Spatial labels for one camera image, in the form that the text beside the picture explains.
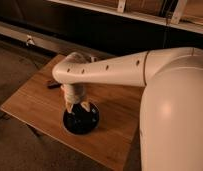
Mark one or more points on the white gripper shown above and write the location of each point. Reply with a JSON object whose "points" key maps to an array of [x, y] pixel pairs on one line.
{"points": [[73, 94]]}

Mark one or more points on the black ceramic bowl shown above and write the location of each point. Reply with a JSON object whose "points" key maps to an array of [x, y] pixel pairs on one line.
{"points": [[80, 121]]}

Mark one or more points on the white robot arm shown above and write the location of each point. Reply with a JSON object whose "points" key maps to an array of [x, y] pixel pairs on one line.
{"points": [[171, 110]]}

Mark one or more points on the black marker pen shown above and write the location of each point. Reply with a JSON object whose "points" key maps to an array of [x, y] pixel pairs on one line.
{"points": [[52, 85]]}

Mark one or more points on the wooden table board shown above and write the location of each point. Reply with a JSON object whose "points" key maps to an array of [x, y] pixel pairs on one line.
{"points": [[114, 142]]}

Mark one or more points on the white wall shelf frame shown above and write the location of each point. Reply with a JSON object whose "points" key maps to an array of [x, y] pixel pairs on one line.
{"points": [[180, 14]]}

